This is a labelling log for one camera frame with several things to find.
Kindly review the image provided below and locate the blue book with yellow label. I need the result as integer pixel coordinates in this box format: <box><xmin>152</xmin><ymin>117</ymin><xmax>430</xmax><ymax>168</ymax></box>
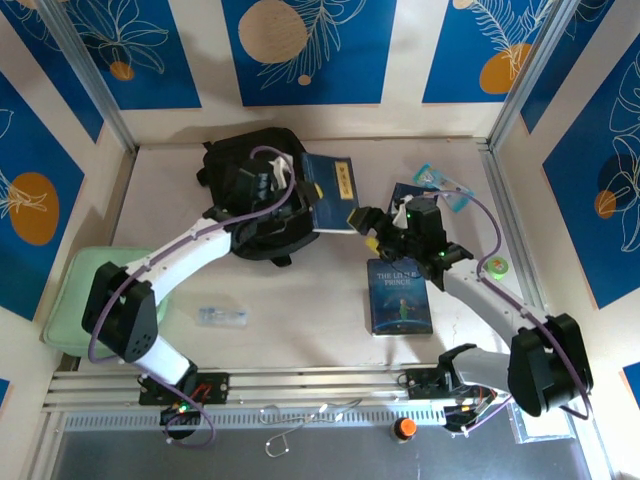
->
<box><xmin>299</xmin><ymin>152</ymin><xmax>362</xmax><ymax>236</ymax></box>
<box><xmin>388</xmin><ymin>182</ymin><xmax>441</xmax><ymax>216</ymax></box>

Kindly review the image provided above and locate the black backpack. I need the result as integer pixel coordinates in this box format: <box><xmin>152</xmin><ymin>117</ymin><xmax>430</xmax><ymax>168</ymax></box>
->
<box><xmin>195</xmin><ymin>127</ymin><xmax>321</xmax><ymax>267</ymax></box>

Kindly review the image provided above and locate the Little Prince book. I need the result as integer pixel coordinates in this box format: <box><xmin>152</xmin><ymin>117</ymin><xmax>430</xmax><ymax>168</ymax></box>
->
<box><xmin>366</xmin><ymin>257</ymin><xmax>434</xmax><ymax>337</ymax></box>

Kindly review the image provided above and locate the blue blister pack of supplies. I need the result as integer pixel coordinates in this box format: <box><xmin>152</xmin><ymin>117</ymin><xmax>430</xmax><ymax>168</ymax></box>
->
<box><xmin>412</xmin><ymin>163</ymin><xmax>474</xmax><ymax>214</ymax></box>

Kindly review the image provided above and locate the mint green pencil case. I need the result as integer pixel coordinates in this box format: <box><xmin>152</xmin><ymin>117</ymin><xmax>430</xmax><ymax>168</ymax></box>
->
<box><xmin>40</xmin><ymin>246</ymin><xmax>171</xmax><ymax>359</ymax></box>

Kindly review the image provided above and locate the green tape roll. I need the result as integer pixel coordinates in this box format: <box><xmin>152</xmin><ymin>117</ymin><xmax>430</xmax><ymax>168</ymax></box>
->
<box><xmin>482</xmin><ymin>254</ymin><xmax>511</xmax><ymax>279</ymax></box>

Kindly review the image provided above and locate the clear plastic pen package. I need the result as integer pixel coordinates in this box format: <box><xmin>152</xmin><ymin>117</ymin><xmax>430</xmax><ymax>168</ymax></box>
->
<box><xmin>197</xmin><ymin>305</ymin><xmax>249</xmax><ymax>329</ymax></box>

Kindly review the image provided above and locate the orange emergency stop button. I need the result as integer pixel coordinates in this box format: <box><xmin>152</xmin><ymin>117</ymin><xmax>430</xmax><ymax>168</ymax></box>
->
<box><xmin>389</xmin><ymin>418</ymin><xmax>417</xmax><ymax>445</ymax></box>

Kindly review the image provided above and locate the black connector box with lights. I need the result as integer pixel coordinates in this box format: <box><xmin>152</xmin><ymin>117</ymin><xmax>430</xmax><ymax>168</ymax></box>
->
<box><xmin>443</xmin><ymin>398</ymin><xmax>497</xmax><ymax>432</ymax></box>
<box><xmin>159</xmin><ymin>402</ymin><xmax>202</xmax><ymax>427</ymax></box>

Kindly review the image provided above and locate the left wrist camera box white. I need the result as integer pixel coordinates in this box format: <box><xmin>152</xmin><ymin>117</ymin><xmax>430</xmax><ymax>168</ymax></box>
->
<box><xmin>268</xmin><ymin>157</ymin><xmax>295</xmax><ymax>190</ymax></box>

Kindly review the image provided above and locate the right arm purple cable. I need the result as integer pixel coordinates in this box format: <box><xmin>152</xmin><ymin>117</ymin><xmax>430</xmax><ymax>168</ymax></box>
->
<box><xmin>429</xmin><ymin>187</ymin><xmax>595</xmax><ymax>437</ymax></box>

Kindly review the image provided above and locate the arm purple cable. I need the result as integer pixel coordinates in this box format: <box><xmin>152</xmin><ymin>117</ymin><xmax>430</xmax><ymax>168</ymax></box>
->
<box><xmin>87</xmin><ymin>145</ymin><xmax>297</xmax><ymax>447</ymax></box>
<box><xmin>429</xmin><ymin>187</ymin><xmax>595</xmax><ymax>437</ymax></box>

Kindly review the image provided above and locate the aluminium side rail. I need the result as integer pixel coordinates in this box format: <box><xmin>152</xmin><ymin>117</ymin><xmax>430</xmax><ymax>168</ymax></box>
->
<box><xmin>477</xmin><ymin>139</ymin><xmax>559</xmax><ymax>359</ymax></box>

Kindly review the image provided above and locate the blue floral wall poster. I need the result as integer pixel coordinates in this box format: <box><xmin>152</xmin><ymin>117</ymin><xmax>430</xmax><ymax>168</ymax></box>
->
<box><xmin>422</xmin><ymin>0</ymin><xmax>566</xmax><ymax>105</ymax></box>
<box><xmin>542</xmin><ymin>47</ymin><xmax>640</xmax><ymax>310</ymax></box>
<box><xmin>519</xmin><ymin>0</ymin><xmax>640</xmax><ymax>134</ymax></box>
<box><xmin>47</xmin><ymin>0</ymin><xmax>203</xmax><ymax>111</ymax></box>
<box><xmin>0</xmin><ymin>0</ymin><xmax>105</xmax><ymax>144</ymax></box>
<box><xmin>222</xmin><ymin>0</ymin><xmax>399</xmax><ymax>107</ymax></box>
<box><xmin>0</xmin><ymin>69</ymin><xmax>86</xmax><ymax>321</ymax></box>

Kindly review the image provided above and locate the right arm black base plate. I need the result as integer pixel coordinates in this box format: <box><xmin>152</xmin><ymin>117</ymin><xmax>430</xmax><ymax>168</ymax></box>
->
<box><xmin>407</xmin><ymin>368</ymin><xmax>499</xmax><ymax>401</ymax></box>

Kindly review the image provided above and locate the aluminium rail frame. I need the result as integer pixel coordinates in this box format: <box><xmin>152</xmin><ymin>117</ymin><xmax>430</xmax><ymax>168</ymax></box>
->
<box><xmin>42</xmin><ymin>359</ymin><xmax>596</xmax><ymax>412</ymax></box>

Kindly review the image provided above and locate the thin grey wire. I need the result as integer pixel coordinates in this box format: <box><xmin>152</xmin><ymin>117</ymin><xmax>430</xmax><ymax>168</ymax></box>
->
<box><xmin>259</xmin><ymin>398</ymin><xmax>364</xmax><ymax>426</ymax></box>

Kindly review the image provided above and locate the aluminium corner post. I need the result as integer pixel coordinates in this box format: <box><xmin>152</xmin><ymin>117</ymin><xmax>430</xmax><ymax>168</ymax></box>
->
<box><xmin>37</xmin><ymin>0</ymin><xmax>139</xmax><ymax>154</ymax></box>
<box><xmin>487</xmin><ymin>0</ymin><xmax>589</xmax><ymax>151</ymax></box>

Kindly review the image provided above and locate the slotted grey cable duct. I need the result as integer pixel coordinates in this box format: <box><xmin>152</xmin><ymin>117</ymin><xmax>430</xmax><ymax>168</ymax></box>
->
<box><xmin>62</xmin><ymin>407</ymin><xmax>451</xmax><ymax>432</ymax></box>

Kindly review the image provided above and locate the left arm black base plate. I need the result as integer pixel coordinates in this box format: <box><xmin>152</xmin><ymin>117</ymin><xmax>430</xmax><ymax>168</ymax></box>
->
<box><xmin>138</xmin><ymin>372</ymin><xmax>230</xmax><ymax>406</ymax></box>

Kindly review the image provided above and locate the metal wire hook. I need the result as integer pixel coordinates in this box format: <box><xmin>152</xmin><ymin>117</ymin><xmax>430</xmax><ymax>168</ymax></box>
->
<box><xmin>266</xmin><ymin>422</ymin><xmax>307</xmax><ymax>458</ymax></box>

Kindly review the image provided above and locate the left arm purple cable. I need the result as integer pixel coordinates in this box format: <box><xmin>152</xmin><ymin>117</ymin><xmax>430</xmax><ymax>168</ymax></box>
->
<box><xmin>87</xmin><ymin>145</ymin><xmax>297</xmax><ymax>447</ymax></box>

